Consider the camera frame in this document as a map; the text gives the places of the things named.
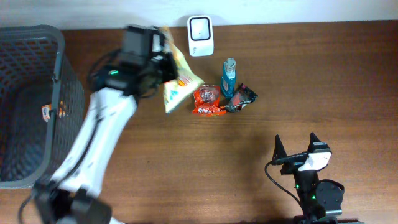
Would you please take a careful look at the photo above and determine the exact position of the black red snack packet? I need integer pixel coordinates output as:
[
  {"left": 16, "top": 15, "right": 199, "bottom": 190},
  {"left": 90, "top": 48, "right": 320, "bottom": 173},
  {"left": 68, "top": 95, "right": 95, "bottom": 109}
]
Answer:
[{"left": 224, "top": 83, "right": 258, "bottom": 113}]

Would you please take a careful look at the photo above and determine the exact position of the grey plastic mesh basket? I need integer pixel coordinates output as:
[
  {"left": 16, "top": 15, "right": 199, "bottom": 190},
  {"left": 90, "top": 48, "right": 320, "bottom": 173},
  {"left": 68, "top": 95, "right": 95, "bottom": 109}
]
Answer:
[{"left": 1, "top": 25, "right": 85, "bottom": 189}]

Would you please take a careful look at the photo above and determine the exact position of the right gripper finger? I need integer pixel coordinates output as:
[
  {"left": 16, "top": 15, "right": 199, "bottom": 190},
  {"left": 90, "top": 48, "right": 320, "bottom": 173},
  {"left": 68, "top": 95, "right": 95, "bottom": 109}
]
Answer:
[
  {"left": 308, "top": 132, "right": 321, "bottom": 152},
  {"left": 272, "top": 134, "right": 287, "bottom": 162}
]

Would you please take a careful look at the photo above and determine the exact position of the white barcode scanner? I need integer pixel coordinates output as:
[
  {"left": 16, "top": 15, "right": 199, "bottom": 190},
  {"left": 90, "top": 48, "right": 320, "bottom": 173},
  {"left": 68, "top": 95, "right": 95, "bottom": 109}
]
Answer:
[{"left": 187, "top": 15, "right": 214, "bottom": 57}]

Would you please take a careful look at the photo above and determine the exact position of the small orange white packet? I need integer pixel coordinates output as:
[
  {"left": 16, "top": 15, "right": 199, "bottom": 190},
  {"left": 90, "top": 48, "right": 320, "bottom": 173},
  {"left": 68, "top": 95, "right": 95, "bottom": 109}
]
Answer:
[{"left": 41, "top": 104, "right": 67, "bottom": 122}]

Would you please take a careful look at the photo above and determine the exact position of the yellow snack bag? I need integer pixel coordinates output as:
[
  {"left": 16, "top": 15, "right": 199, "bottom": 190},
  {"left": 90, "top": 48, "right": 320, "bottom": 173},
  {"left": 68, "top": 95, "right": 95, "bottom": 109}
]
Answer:
[{"left": 160, "top": 27, "right": 205, "bottom": 114}]

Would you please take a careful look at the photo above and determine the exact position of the blue mouthwash bottle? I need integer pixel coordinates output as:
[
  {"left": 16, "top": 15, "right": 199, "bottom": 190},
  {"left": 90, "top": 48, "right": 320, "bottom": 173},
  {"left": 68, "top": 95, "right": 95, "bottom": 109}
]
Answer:
[{"left": 221, "top": 58, "right": 236, "bottom": 98}]

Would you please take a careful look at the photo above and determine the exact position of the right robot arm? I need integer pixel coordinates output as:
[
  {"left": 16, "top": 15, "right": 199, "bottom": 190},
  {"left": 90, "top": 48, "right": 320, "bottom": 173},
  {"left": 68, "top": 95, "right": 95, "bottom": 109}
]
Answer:
[{"left": 264, "top": 133, "right": 360, "bottom": 224}]

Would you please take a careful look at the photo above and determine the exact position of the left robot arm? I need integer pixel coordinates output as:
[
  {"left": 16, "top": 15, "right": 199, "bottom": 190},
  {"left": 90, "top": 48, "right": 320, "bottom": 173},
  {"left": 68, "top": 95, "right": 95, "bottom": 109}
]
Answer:
[{"left": 17, "top": 25, "right": 178, "bottom": 223}]

